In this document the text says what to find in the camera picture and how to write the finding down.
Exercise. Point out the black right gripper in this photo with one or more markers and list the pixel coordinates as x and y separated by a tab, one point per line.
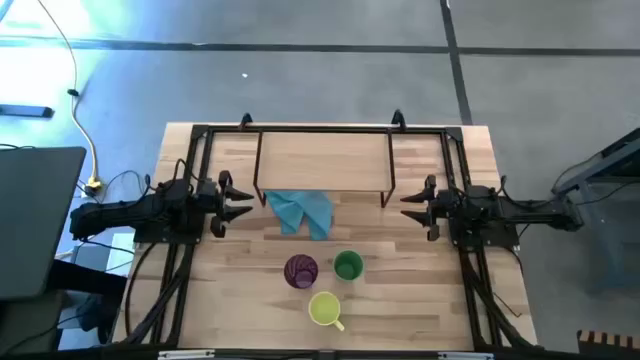
442	207

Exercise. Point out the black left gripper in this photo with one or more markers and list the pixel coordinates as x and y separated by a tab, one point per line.
207	197

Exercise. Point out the green plastic cup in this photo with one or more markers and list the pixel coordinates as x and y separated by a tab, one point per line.
348	265

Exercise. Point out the purple faceted cup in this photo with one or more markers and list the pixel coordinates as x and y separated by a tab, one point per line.
301	271

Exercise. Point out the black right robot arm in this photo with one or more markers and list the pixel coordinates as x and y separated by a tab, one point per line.
525	210

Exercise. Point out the wooden shelf with metal legs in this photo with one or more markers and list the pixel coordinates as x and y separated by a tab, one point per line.
320	160

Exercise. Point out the blue microfibre cloth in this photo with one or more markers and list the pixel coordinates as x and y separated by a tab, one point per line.
305	210

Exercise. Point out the yellow power plug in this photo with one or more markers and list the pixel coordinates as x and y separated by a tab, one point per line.
93	185

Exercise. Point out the grey metal cart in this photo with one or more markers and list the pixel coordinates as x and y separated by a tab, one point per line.
600	170

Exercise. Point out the dark grey desk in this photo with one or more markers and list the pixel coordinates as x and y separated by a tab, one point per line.
35	220

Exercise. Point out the flat black bar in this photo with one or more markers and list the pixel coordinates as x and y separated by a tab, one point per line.
25	111

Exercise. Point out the wooden slatted object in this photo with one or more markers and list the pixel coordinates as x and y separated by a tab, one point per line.
607	341

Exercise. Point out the black metal table frame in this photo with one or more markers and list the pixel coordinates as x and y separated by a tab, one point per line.
225	130

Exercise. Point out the black frame clamp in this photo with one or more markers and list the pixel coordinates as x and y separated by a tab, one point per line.
398	119
245	119

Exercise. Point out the silver frame bracket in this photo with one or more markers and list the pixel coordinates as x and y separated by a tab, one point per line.
466	355
186	354

